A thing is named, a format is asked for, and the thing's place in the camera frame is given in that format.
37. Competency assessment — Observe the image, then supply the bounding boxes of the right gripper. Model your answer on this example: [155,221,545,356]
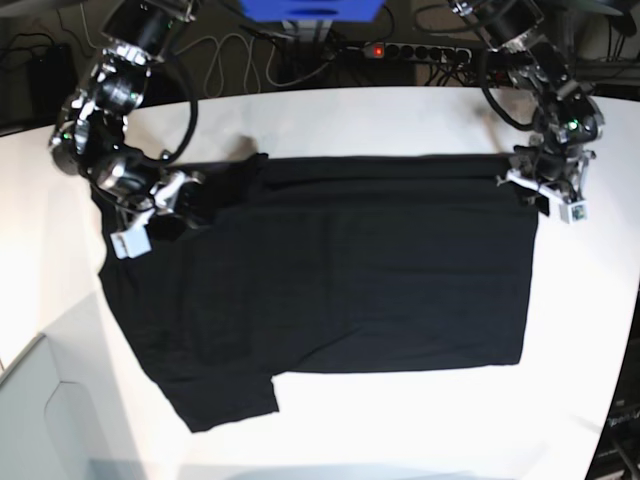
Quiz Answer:
[144,169,207,225]

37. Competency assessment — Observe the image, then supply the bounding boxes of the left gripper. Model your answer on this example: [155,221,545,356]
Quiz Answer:
[496,149,595,208]

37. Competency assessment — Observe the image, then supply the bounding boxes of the black T-shirt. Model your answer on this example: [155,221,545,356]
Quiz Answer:
[99,155,538,433]

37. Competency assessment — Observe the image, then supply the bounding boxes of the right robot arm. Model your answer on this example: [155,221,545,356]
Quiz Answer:
[48,1,204,225]

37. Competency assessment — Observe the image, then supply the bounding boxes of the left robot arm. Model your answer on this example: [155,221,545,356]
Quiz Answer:
[448,1,604,224]

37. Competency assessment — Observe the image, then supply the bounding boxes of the blue box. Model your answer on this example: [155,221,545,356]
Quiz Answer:
[240,0,385,22]

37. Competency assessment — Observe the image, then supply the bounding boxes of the black power strip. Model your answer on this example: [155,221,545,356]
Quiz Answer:
[362,42,473,65]

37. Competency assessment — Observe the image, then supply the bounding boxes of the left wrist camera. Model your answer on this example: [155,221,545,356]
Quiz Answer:
[559,200,588,224]

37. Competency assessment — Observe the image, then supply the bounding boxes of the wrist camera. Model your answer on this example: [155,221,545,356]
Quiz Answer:
[110,228,152,260]
[559,200,588,224]

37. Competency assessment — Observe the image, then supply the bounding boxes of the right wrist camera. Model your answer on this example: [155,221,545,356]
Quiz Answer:
[110,228,152,260]

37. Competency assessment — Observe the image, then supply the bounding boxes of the grey cable loops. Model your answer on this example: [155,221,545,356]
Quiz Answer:
[164,19,336,99]

